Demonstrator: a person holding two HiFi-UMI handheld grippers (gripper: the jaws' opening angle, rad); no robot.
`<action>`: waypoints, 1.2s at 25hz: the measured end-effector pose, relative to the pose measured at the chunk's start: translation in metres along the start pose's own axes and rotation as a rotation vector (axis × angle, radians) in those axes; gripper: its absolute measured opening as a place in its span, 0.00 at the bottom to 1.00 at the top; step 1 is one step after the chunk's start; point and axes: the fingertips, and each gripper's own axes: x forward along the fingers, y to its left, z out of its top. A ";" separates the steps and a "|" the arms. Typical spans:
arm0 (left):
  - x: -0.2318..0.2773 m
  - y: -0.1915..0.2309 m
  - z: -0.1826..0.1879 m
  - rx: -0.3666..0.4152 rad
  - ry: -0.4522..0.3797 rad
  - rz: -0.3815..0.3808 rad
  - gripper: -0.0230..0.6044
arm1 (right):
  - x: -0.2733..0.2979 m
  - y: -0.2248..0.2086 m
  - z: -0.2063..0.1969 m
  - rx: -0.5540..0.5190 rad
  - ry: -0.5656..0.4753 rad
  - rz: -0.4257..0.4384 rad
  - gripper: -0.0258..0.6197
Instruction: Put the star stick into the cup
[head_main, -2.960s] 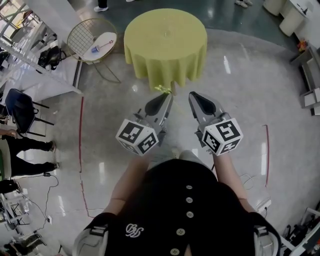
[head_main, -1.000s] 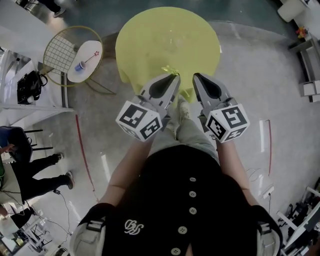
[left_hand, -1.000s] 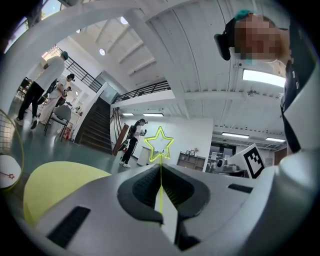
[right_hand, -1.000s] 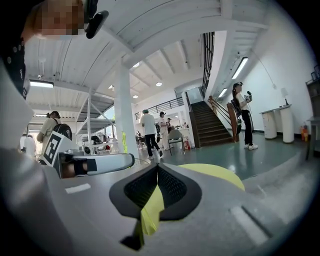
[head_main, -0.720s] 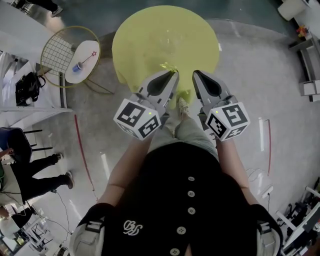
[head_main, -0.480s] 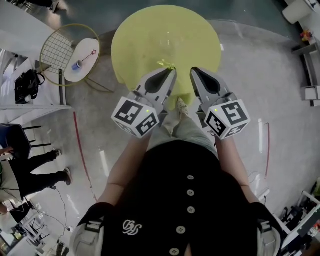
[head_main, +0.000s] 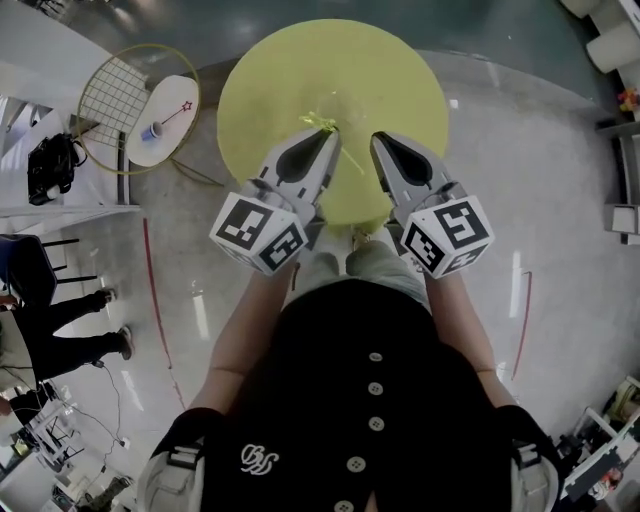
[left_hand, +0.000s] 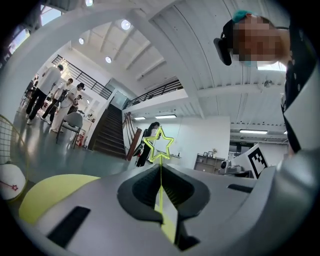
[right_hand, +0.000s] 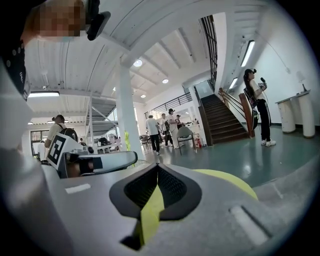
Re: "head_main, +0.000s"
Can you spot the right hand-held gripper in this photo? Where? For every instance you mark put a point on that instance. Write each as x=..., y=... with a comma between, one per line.
x=450, y=235

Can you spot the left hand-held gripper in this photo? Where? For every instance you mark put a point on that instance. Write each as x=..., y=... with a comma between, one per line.
x=252, y=235

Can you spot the pink star stick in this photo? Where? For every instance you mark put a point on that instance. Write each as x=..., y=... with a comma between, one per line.
x=176, y=114

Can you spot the blue cup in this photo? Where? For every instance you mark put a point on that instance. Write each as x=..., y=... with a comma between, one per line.
x=151, y=132

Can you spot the person's left forearm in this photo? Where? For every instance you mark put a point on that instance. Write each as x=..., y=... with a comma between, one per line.
x=235, y=340

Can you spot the person's right forearm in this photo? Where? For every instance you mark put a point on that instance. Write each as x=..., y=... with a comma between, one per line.
x=465, y=340

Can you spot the yellow ribbon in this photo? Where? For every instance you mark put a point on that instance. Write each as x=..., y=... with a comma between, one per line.
x=320, y=121

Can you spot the person's shoe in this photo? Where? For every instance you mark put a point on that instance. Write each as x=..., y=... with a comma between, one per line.
x=361, y=236

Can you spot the yellow-green round rug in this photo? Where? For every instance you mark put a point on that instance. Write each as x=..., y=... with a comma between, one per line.
x=320, y=75

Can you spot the person's light trousers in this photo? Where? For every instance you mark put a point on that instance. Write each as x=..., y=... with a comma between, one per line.
x=380, y=265

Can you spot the white oval side table top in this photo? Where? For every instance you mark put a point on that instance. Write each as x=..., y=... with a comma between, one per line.
x=165, y=130

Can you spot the red floor tape line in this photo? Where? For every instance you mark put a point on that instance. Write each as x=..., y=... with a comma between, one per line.
x=156, y=305
x=522, y=330

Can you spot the grey shelf unit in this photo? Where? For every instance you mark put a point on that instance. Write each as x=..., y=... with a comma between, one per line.
x=625, y=170

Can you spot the colourful toy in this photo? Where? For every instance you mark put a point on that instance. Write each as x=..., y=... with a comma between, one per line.
x=629, y=99

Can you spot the white paper roll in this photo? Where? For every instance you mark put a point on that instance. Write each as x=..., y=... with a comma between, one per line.
x=614, y=46

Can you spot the person's black buttoned top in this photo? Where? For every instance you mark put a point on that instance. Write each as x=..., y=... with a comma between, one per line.
x=360, y=400

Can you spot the black bag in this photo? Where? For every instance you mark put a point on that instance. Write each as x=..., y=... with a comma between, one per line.
x=50, y=167

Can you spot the white bench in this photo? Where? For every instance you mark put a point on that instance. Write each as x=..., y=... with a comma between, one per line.
x=45, y=65

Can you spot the dark chair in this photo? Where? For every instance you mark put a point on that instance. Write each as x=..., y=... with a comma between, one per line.
x=30, y=270

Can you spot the white equipment rack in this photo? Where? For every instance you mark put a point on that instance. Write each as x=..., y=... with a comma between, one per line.
x=605, y=440

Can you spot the white equipment cart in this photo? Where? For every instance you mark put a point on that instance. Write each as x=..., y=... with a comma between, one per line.
x=45, y=440

